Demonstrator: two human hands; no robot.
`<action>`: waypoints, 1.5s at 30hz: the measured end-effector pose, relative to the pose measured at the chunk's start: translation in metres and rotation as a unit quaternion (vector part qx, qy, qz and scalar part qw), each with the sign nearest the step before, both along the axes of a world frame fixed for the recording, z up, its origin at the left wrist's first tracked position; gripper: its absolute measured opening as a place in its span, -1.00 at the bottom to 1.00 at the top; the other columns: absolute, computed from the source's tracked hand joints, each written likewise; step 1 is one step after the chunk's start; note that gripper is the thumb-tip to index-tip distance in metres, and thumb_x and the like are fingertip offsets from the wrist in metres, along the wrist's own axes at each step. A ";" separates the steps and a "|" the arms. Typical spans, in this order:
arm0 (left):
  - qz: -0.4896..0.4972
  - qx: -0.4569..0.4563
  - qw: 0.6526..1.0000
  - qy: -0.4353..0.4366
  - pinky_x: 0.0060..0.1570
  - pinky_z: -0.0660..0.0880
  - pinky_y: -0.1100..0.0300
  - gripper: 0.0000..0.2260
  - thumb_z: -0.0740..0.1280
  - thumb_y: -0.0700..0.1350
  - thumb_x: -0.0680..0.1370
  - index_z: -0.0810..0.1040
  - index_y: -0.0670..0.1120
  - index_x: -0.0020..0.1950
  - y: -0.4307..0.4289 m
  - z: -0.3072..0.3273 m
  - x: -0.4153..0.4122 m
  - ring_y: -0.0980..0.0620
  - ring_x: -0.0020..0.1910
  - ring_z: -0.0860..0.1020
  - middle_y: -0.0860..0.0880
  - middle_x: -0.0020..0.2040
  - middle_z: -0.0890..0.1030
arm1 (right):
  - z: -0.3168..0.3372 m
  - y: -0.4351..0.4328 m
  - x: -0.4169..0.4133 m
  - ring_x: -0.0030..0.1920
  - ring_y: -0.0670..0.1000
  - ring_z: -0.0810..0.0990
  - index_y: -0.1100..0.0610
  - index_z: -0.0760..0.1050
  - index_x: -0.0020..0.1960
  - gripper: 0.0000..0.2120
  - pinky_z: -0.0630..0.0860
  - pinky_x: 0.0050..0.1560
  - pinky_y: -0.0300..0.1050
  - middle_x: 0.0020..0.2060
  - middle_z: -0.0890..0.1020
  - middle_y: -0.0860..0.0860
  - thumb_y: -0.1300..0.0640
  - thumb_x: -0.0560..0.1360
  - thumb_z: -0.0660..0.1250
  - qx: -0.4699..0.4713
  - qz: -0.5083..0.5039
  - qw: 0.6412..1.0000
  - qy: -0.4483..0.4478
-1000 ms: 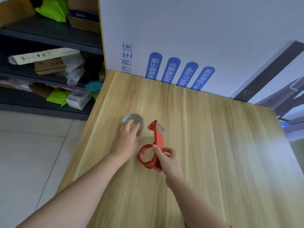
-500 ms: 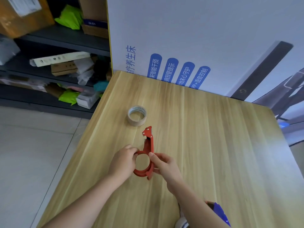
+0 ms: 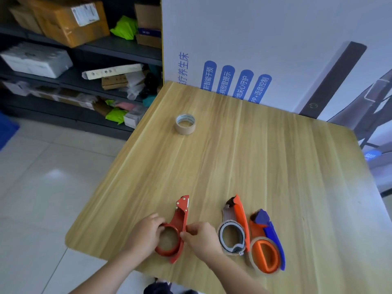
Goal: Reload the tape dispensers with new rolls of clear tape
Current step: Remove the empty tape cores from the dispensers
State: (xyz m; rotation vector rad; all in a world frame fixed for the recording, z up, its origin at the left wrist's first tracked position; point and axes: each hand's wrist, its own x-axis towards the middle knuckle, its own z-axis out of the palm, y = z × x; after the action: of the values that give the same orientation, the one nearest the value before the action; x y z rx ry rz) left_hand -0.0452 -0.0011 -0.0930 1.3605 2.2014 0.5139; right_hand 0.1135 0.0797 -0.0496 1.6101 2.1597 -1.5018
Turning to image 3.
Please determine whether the person's right hand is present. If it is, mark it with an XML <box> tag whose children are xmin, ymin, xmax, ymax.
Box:
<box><xmin>180</xmin><ymin>222</ymin><xmax>225</xmax><ymax>264</ymax></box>

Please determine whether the person's left hand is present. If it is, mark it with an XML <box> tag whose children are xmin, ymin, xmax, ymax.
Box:
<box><xmin>129</xmin><ymin>213</ymin><xmax>166</xmax><ymax>261</ymax></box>

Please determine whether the red metal tape dispenser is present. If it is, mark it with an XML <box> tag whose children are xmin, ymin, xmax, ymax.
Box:
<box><xmin>154</xmin><ymin>195</ymin><xmax>190</xmax><ymax>264</ymax></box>

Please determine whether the person's left forearm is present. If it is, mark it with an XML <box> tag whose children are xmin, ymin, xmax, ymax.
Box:
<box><xmin>69</xmin><ymin>248</ymin><xmax>147</xmax><ymax>294</ymax></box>

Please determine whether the person's right forearm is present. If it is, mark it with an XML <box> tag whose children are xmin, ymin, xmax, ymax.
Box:
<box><xmin>204</xmin><ymin>252</ymin><xmax>271</xmax><ymax>294</ymax></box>

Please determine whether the tan tape roll on dispenser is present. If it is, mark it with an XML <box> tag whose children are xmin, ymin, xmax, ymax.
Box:
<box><xmin>248</xmin><ymin>237</ymin><xmax>283</xmax><ymax>275</ymax></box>

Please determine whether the blue and orange tape dispenser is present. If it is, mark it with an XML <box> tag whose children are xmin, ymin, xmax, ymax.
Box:
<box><xmin>249</xmin><ymin>209</ymin><xmax>286</xmax><ymax>274</ymax></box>

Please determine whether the loose brown tape roll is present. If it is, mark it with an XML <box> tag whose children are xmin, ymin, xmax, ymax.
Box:
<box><xmin>175</xmin><ymin>114</ymin><xmax>196</xmax><ymax>135</ymax></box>

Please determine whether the small white box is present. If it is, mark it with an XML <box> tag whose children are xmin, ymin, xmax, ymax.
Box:
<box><xmin>123</xmin><ymin>105</ymin><xmax>148</xmax><ymax>129</ymax></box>

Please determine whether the bright green plastic bag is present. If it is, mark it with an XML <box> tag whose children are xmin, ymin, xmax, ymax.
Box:
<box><xmin>110</xmin><ymin>15</ymin><xmax>138</xmax><ymax>41</ymax></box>
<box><xmin>105</xmin><ymin>107</ymin><xmax>128</xmax><ymax>125</ymax></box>

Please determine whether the pink bag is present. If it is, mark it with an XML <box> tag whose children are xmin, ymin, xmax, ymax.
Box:
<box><xmin>115</xmin><ymin>101</ymin><xmax>137</xmax><ymax>112</ymax></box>

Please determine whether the white plastic wrapping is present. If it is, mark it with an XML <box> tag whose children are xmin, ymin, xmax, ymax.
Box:
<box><xmin>125</xmin><ymin>71</ymin><xmax>146</xmax><ymax>101</ymax></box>

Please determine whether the black bag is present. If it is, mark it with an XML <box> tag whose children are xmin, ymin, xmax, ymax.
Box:
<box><xmin>143</xmin><ymin>72</ymin><xmax>159</xmax><ymax>96</ymax></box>

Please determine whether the flat brown cardboard box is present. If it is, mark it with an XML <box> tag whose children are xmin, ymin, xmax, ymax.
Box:
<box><xmin>101</xmin><ymin>75</ymin><xmax>129</xmax><ymax>91</ymax></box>

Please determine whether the long white flat box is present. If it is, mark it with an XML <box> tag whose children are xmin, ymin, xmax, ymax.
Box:
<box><xmin>82</xmin><ymin>63</ymin><xmax>144</xmax><ymax>80</ymax></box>

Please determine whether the pile of flat parcels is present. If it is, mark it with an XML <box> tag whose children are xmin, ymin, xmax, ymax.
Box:
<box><xmin>2</xmin><ymin>80</ymin><xmax>99</xmax><ymax>111</ymax></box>

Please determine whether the blue plastic crate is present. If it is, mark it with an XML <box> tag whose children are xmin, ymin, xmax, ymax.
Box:
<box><xmin>0</xmin><ymin>111</ymin><xmax>20</xmax><ymax>151</ymax></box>

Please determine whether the dark metal shelf rack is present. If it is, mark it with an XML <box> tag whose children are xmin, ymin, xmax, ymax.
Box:
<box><xmin>0</xmin><ymin>0</ymin><xmax>163</xmax><ymax>141</ymax></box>

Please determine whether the cardboard box with blue tape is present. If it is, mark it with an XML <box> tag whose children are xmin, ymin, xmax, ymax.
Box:
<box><xmin>134</xmin><ymin>2</ymin><xmax>162</xmax><ymax>49</ymax></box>

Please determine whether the white wrapped paper pack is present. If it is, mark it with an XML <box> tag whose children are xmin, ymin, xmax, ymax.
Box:
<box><xmin>0</xmin><ymin>42</ymin><xmax>74</xmax><ymax>79</ymax></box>

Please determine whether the large white printed board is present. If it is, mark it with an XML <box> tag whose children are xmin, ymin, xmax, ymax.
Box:
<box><xmin>161</xmin><ymin>0</ymin><xmax>392</xmax><ymax>198</ymax></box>

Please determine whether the large labelled cardboard box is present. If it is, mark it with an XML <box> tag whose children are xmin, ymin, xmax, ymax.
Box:
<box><xmin>15</xmin><ymin>0</ymin><xmax>110</xmax><ymax>48</ymax></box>

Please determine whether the small plain cardboard box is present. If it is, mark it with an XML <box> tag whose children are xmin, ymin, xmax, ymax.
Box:
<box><xmin>8</xmin><ymin>5</ymin><xmax>44</xmax><ymax>35</ymax></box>

